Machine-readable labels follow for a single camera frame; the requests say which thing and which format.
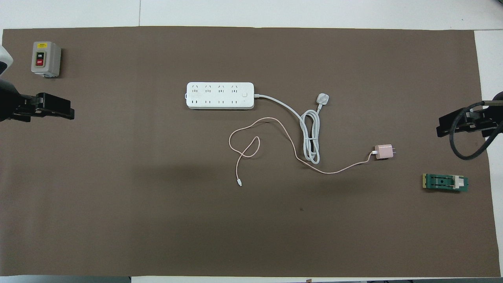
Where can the white power strip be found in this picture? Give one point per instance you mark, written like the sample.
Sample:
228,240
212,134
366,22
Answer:
220,95

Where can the grey on-off switch box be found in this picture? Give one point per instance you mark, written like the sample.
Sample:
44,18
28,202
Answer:
46,59

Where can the pink charger adapter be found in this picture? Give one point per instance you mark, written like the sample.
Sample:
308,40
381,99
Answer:
384,151

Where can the green knife switch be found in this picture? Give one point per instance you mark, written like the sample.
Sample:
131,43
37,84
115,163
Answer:
442,182

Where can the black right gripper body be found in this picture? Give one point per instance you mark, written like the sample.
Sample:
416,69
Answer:
496,118

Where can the brown table mat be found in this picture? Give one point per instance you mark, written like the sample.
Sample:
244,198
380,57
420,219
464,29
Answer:
251,220

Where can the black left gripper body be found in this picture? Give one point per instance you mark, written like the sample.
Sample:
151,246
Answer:
10,104

